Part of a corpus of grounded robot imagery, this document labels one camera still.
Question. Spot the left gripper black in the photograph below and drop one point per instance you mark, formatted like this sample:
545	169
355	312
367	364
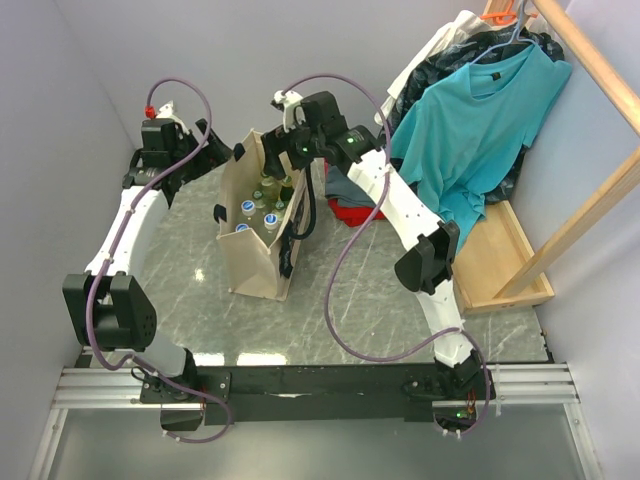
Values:
213	153

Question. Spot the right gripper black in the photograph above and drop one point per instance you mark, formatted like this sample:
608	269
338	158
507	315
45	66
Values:
277	142

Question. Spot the clear Chang bottle green cap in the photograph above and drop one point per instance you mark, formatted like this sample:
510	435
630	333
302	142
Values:
270	187

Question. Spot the green Perrier glass bottle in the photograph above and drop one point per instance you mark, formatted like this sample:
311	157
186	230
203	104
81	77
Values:
287	189

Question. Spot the clear glass bottle silver cap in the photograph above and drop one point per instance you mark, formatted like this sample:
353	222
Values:
279	207

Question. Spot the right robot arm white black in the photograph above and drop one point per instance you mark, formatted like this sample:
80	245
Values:
426	268

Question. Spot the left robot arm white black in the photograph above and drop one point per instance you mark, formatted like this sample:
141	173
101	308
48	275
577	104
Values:
108	308

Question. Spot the beige canvas tote bag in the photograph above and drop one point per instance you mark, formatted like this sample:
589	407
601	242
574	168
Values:
259	263

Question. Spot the folded grey cloth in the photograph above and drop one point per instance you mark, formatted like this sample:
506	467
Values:
339	187

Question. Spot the folded red cloth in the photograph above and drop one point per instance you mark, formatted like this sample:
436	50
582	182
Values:
350	216

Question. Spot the plastic water bottle blue cap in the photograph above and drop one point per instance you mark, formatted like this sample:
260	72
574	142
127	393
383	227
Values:
248	209

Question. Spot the teal t-shirt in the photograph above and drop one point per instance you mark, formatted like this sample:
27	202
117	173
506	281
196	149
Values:
461	138

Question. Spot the white garment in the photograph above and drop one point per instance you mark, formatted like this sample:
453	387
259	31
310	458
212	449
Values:
461	28

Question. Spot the dark patterned garment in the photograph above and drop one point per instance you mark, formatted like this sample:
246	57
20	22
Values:
441	65

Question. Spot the orange hanger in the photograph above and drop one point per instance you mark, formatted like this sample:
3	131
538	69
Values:
501	18

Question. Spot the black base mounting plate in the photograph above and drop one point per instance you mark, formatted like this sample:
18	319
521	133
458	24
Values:
343	392

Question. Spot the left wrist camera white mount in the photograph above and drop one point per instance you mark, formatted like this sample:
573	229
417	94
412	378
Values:
160	111

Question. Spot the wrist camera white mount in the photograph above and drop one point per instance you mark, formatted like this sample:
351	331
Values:
289	103
160	111

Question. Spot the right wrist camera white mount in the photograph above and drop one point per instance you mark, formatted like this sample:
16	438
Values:
289	103

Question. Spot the wooden clothes rack frame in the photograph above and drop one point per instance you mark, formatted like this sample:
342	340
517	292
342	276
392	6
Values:
584	163

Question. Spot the aluminium rail frame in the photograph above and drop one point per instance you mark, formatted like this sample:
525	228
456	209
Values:
84	387

